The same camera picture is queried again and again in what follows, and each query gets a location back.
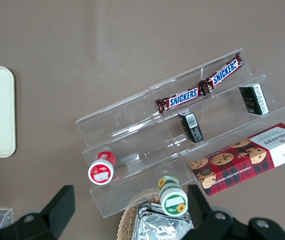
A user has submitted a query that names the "red-lidded strawberry yoghurt cup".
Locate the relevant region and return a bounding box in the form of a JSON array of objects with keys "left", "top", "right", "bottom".
[{"left": 87, "top": 150, "right": 117, "bottom": 186}]

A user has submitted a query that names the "green-lidded sunflower yoghurt cup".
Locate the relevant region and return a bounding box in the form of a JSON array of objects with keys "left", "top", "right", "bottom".
[{"left": 156, "top": 175, "right": 189, "bottom": 216}]

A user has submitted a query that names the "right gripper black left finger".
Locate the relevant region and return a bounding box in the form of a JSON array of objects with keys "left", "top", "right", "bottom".
[{"left": 0, "top": 184, "right": 76, "bottom": 240}]

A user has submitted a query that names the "small black box with barcode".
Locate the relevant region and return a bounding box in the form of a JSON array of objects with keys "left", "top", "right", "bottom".
[{"left": 177, "top": 111, "right": 205, "bottom": 144}]

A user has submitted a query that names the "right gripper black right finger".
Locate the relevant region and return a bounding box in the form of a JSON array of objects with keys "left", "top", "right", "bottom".
[{"left": 182, "top": 184, "right": 285, "bottom": 240}]

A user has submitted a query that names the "Snickers chocolate bar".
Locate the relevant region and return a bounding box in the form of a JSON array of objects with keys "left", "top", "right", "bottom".
[
  {"left": 197, "top": 51, "right": 246, "bottom": 96},
  {"left": 155, "top": 86, "right": 202, "bottom": 114}
]

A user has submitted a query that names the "small black box white side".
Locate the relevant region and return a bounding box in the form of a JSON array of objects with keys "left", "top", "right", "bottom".
[{"left": 238, "top": 82, "right": 270, "bottom": 116}]

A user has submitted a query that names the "silver foil-wrapped package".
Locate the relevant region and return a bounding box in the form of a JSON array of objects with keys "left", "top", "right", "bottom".
[{"left": 131, "top": 201, "right": 194, "bottom": 240}]

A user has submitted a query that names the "Walkers red tartan cookie box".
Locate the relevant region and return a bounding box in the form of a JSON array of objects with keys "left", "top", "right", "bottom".
[{"left": 189, "top": 122, "right": 285, "bottom": 197}]

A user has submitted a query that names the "woven wicker basket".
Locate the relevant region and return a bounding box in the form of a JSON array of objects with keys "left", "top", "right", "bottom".
[{"left": 116, "top": 187, "right": 164, "bottom": 240}]

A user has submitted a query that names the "clear acrylic stepped display riser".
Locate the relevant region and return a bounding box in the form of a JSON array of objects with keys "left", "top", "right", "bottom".
[
  {"left": 148, "top": 48, "right": 285, "bottom": 185},
  {"left": 75, "top": 87, "right": 194, "bottom": 218}
]

